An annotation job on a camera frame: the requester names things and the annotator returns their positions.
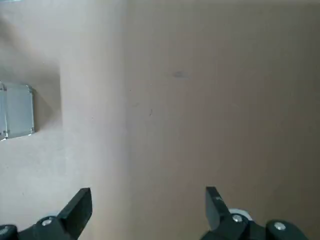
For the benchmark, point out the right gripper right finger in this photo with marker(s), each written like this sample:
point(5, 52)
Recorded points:
point(217, 212)

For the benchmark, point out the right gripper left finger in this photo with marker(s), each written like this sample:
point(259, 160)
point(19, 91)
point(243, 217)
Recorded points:
point(72, 217)

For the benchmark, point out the aluminium first-aid case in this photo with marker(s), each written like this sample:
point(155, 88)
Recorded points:
point(18, 112)

